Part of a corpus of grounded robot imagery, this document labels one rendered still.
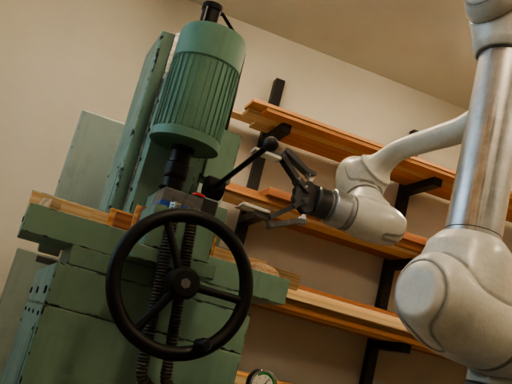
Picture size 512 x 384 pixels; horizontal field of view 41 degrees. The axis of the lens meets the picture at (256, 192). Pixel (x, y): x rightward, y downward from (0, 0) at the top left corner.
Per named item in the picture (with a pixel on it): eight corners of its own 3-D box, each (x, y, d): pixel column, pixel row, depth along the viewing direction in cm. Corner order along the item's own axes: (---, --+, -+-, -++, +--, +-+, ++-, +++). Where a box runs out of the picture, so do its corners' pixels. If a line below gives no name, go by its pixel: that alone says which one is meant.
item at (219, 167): (203, 176, 189) (216, 126, 192) (193, 180, 197) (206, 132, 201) (230, 185, 191) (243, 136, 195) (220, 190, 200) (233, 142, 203)
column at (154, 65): (84, 277, 175) (161, 27, 191) (74, 279, 195) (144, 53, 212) (168, 300, 182) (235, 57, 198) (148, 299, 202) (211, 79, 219)
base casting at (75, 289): (41, 303, 137) (56, 259, 139) (25, 300, 190) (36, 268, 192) (243, 355, 151) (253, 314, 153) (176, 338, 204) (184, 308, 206)
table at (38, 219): (21, 225, 129) (31, 194, 130) (14, 237, 157) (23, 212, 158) (303, 306, 148) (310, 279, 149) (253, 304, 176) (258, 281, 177)
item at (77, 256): (67, 263, 140) (72, 244, 141) (56, 267, 159) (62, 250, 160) (243, 312, 153) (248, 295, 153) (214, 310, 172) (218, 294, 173)
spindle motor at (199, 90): (158, 128, 159) (193, 11, 166) (142, 143, 175) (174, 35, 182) (226, 152, 165) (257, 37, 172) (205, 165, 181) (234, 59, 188)
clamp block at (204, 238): (142, 244, 137) (154, 201, 139) (129, 248, 149) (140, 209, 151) (209, 264, 141) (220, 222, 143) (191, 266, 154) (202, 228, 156)
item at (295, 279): (86, 228, 158) (91, 211, 159) (84, 228, 160) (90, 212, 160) (298, 290, 175) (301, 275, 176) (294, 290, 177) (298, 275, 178)
